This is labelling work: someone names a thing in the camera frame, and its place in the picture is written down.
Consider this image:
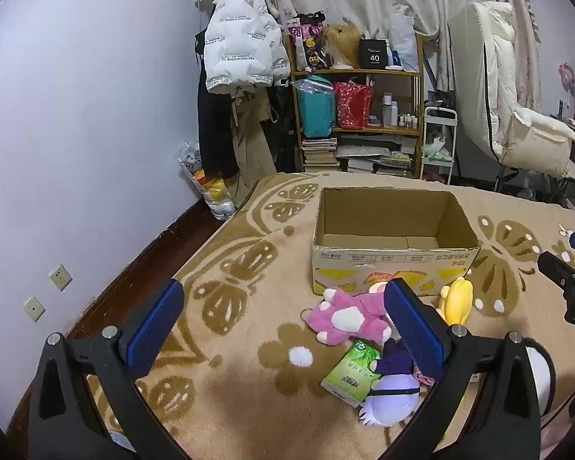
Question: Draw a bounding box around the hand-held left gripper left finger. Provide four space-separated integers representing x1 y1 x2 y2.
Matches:
29 278 185 460

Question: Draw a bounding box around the beige trench coat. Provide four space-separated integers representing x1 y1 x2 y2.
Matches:
230 89 279 202

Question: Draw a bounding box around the row of cosmetic bottles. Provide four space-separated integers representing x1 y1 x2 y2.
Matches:
381 92 419 129

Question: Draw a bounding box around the green tissue packet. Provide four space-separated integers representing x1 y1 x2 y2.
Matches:
320 339 384 408

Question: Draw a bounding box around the white plastic bag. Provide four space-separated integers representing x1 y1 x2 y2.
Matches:
388 12 420 72

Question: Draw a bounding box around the white puffer jacket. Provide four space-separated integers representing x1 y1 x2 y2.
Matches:
204 0 291 94

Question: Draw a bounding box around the black hanging coat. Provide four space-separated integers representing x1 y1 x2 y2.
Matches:
195 33 240 178

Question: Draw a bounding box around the teal bag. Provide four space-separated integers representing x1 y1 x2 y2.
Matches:
297 76 337 139

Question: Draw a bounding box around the yellow plush toy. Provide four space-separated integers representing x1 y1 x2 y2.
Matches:
436 277 475 327

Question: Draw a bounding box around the red patterned bag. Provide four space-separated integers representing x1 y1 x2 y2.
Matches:
334 81 375 130

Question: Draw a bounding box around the pink desk fan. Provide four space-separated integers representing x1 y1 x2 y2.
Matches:
558 62 575 106

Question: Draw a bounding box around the cream recliner chair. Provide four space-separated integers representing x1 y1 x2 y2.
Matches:
448 1 575 184

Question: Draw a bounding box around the wall socket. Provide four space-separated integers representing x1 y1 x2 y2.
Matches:
49 264 72 292
23 296 46 323

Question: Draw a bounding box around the black hanging garment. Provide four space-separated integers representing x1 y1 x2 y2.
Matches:
268 81 300 173

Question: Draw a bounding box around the cardboard box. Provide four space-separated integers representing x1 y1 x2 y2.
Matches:
311 187 482 298

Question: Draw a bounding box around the black box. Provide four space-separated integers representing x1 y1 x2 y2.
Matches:
358 38 390 70

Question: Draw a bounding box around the beige butterfly blanket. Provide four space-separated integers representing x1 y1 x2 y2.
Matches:
43 172 575 460

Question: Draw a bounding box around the wooden shelf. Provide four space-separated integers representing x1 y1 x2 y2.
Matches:
287 33 425 179

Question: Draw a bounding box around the stack of books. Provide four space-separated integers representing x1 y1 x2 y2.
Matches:
338 134 413 176
301 138 338 172

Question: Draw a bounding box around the clear bag of toys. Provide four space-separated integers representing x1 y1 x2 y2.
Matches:
177 141 235 221

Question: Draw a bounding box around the white trolley cart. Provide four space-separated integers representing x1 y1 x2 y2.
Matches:
421 105 458 185

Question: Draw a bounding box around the blonde wig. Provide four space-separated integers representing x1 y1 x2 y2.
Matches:
322 24 365 69

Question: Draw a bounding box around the purple plush doll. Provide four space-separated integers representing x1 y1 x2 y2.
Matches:
358 340 422 428

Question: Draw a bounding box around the pink black printed bag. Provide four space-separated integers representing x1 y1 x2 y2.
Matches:
287 10 327 72

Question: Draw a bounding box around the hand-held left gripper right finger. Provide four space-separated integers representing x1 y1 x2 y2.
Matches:
383 277 542 460

